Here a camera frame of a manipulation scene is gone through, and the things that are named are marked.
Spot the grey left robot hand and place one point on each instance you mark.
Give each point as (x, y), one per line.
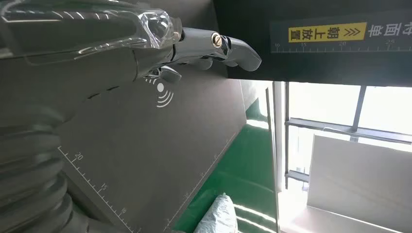
(80, 51)

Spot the grey plastic package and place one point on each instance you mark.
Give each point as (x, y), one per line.
(219, 215)

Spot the dark grey machine scanning platform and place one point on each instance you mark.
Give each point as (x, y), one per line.
(154, 151)

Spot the black overhead machine housing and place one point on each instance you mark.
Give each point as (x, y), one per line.
(322, 67)

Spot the white flat board box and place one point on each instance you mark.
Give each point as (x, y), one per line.
(360, 180)

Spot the ribbed grey left arm sleeve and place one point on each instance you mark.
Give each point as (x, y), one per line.
(29, 173)

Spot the yellow arrow label sticker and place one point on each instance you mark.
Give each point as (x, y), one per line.
(326, 32)

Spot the dark metal window frame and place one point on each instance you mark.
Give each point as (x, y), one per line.
(338, 128)

